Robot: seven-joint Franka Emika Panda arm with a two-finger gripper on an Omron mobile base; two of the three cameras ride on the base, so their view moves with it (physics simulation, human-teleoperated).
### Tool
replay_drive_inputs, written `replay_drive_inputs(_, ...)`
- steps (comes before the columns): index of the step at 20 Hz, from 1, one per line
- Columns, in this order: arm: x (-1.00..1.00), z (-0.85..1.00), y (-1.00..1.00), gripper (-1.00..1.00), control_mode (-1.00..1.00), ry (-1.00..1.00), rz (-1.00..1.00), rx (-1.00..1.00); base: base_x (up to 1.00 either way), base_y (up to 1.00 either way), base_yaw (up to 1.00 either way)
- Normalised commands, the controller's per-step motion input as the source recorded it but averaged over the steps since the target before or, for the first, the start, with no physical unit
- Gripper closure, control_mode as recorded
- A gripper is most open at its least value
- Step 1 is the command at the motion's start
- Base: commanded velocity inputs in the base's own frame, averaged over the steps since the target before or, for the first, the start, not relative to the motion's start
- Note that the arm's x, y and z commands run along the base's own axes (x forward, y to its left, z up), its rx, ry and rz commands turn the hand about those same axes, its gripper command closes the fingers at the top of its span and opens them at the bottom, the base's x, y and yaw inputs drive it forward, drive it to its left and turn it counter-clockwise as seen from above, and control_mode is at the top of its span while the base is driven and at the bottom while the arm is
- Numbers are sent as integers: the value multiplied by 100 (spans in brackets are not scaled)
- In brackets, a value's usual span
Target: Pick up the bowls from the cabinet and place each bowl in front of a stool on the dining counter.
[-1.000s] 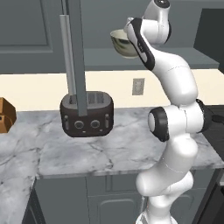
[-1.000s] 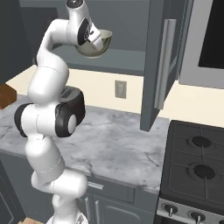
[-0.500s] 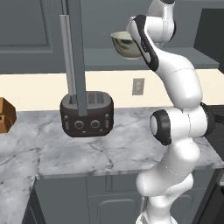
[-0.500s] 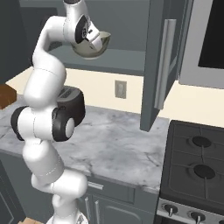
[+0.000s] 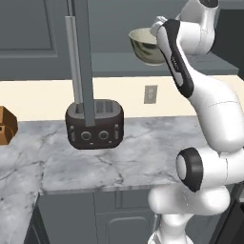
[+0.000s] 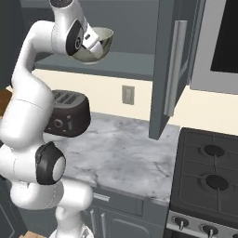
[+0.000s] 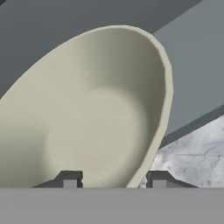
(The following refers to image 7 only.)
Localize beige bowl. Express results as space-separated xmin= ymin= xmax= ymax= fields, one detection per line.
xmin=0 ymin=24 xmax=174 ymax=189

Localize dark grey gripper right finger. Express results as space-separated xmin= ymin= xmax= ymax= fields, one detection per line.
xmin=145 ymin=170 xmax=199 ymax=189

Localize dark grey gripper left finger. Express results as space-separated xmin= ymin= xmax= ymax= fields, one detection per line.
xmin=32 ymin=170 xmax=84 ymax=189

